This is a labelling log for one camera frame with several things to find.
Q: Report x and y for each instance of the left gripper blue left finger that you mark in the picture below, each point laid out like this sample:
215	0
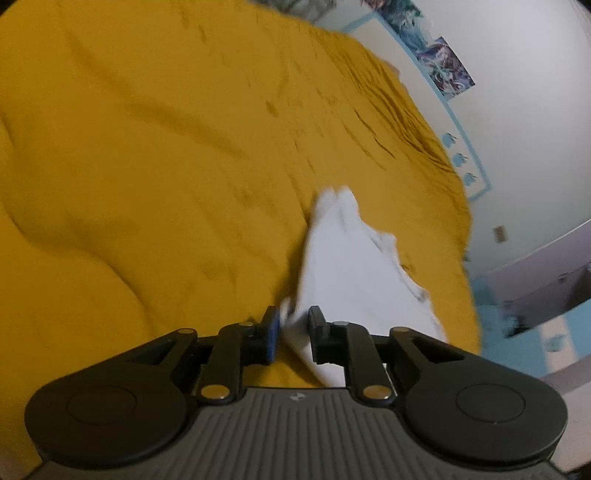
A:
235	347

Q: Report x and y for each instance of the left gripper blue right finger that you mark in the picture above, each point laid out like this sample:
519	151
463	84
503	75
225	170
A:
352	347

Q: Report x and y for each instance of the white printed sweatshirt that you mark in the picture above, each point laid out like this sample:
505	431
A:
354	274

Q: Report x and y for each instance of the mustard yellow bed duvet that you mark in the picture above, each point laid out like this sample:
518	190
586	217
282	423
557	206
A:
159	162

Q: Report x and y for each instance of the light blue dresser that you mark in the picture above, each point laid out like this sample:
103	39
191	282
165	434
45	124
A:
540	333

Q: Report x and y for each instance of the white blue bed headboard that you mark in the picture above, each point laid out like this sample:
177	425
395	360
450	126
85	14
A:
361	22

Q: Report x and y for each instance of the beige wall switch plate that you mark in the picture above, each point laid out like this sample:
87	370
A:
500	234

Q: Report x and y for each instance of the anime wall posters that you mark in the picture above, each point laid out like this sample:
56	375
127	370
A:
435	56

